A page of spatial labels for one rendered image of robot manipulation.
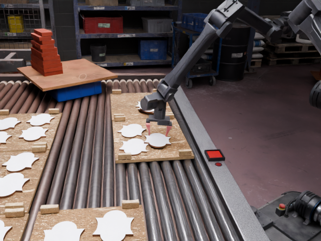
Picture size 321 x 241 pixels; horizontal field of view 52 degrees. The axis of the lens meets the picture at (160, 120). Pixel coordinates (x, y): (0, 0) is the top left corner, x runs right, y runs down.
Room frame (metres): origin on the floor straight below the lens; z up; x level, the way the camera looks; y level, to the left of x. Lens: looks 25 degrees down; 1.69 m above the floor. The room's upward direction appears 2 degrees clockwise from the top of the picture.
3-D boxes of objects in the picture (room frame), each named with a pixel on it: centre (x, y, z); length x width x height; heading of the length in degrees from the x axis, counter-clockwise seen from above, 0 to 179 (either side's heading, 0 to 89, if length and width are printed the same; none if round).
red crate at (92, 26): (5.88, 1.07, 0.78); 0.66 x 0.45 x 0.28; 106
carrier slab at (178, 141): (1.43, 0.05, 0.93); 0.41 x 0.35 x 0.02; 10
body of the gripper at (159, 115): (1.43, 0.01, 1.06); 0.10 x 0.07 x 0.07; 91
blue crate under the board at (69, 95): (2.07, 0.61, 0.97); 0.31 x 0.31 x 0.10; 38
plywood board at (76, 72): (2.12, 0.65, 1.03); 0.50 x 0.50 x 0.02; 38
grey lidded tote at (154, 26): (6.13, 0.13, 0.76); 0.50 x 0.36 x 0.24; 112
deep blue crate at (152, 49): (6.16, 0.21, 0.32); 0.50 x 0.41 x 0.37; 102
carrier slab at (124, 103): (1.84, 0.13, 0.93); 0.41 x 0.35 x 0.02; 10
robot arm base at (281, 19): (1.69, -0.60, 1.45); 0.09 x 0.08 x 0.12; 36
